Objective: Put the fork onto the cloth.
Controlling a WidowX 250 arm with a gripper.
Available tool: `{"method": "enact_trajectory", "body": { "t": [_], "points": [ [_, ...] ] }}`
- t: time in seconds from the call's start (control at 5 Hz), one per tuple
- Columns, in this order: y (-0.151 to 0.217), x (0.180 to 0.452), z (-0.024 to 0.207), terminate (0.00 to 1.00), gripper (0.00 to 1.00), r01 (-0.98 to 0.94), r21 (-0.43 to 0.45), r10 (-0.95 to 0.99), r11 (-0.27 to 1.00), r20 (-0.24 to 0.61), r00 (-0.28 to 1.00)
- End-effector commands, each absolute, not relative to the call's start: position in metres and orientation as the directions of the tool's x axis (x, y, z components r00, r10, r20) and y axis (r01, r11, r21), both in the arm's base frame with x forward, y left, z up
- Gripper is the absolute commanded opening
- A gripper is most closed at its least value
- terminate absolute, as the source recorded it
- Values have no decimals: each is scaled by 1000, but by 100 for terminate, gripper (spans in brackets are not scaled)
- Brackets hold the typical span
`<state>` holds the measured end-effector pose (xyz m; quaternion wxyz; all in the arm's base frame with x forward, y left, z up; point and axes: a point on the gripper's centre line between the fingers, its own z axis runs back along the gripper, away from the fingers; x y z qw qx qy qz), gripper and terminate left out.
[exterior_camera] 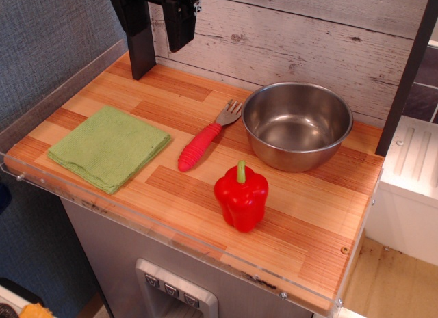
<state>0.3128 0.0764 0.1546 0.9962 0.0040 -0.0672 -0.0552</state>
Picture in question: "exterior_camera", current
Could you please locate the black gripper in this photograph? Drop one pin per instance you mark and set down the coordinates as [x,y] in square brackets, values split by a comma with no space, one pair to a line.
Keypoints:
[179,17]

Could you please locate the red handled metal fork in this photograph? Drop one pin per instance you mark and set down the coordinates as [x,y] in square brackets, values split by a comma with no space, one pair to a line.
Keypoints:
[194,151]

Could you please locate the green folded cloth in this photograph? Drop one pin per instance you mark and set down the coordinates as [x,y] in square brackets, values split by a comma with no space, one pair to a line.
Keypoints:
[109,148]

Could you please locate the stainless steel bowl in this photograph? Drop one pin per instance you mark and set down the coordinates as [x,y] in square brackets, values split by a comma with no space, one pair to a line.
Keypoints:
[296,127]

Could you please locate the red toy bell pepper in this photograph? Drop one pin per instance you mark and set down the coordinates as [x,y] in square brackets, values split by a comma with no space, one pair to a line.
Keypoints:
[242,195]

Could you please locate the grey toy kitchen cabinet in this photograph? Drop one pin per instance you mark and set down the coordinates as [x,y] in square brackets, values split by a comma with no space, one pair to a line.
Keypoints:
[113,249]

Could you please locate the clear acrylic edge guard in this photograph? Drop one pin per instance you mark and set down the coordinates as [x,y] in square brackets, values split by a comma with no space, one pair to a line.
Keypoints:
[284,267]

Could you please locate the silver dispenser panel with buttons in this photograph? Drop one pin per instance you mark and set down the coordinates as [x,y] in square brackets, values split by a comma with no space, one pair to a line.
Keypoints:
[169,295]

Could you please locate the white toy sink unit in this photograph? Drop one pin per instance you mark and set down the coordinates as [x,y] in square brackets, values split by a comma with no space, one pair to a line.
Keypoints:
[404,214]

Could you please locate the orange object bottom left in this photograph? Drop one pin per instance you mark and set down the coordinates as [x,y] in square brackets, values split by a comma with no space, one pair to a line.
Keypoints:
[35,311]

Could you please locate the dark left frame post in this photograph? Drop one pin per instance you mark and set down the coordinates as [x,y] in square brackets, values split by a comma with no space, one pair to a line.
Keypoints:
[141,53]

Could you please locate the dark frame post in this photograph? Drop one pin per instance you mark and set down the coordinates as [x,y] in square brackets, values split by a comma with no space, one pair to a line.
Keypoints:
[141,53]
[420,44]

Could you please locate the dark right frame post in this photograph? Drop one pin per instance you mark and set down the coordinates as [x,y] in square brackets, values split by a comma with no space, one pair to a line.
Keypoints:
[420,44]

